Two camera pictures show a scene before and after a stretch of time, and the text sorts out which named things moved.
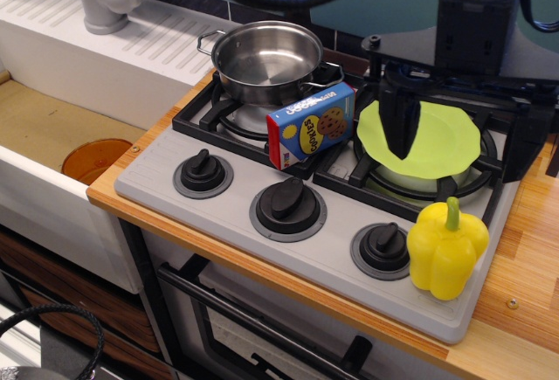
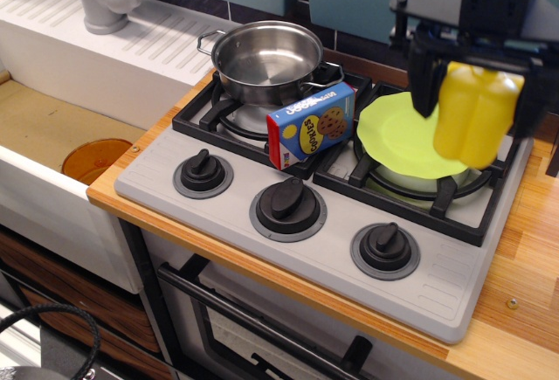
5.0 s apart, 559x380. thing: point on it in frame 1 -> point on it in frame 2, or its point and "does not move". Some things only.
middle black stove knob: x=287 y=211 does not move
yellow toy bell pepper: x=444 y=249 -> x=476 y=109
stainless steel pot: x=269 y=64 does not move
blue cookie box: x=312 y=126 does not move
